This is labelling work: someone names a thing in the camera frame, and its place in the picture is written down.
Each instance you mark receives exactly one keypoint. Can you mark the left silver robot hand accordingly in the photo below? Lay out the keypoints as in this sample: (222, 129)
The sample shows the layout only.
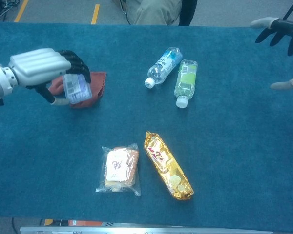
(36, 65)

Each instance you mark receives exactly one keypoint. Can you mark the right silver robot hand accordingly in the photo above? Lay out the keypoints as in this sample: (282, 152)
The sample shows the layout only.
(283, 25)

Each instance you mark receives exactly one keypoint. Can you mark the clear plastic box purple label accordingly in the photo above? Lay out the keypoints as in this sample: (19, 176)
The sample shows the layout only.
(77, 89)

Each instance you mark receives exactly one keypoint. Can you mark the brown cloth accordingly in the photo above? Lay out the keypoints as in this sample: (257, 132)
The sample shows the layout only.
(96, 90)

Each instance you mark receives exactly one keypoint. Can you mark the bagged bread with white label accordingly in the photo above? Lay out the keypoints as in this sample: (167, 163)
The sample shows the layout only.
(117, 168)

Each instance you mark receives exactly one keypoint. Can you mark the gold foil biscuit packet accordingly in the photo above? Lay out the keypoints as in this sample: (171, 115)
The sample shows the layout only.
(166, 163)

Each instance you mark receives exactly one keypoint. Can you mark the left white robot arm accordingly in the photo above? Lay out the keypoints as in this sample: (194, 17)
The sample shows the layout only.
(0, 80)

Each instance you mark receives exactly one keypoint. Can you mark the black tripod stand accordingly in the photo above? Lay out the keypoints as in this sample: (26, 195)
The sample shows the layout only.
(292, 9)

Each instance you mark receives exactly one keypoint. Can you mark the bystander's dark-sleeved arm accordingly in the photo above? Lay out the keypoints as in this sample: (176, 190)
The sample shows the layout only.
(188, 12)

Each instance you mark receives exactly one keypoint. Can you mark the green-label clear water bottle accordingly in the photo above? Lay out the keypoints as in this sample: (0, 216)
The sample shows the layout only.
(186, 80)

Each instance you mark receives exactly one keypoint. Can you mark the blue-label clear water bottle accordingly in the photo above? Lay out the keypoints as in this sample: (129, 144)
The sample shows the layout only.
(163, 65)

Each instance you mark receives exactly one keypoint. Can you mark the bystander's khaki trousers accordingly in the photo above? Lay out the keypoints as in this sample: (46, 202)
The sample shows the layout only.
(156, 12)

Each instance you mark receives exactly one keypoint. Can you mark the teal table carpet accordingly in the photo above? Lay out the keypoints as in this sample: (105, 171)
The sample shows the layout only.
(234, 146)

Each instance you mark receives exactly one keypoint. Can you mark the orange base part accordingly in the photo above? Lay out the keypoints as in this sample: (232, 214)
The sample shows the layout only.
(83, 223)

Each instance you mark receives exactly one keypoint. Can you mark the aluminium rail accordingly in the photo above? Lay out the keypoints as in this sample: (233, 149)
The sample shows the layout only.
(136, 230)

